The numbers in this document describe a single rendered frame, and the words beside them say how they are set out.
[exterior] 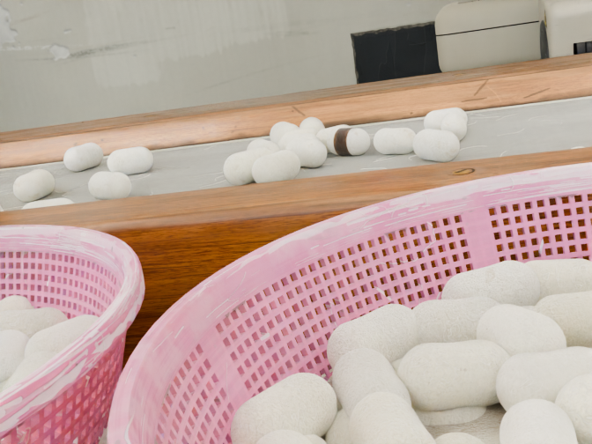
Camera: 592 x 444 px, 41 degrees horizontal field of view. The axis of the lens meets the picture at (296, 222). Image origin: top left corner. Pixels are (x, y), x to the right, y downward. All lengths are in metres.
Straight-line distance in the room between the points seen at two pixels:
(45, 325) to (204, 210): 0.08
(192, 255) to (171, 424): 0.17
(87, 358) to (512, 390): 0.11
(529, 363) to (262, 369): 0.08
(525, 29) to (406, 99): 0.75
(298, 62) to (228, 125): 1.92
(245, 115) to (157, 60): 2.05
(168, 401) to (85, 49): 2.69
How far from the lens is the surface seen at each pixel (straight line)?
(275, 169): 0.48
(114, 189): 0.53
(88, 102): 2.88
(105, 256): 0.31
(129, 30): 2.79
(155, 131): 0.75
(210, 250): 0.35
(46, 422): 0.21
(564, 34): 1.13
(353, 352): 0.23
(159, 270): 0.36
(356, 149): 0.55
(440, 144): 0.48
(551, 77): 0.70
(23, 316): 0.33
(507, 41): 1.42
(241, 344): 0.24
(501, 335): 0.24
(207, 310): 0.23
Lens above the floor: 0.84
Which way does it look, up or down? 15 degrees down
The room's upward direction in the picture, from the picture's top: 9 degrees counter-clockwise
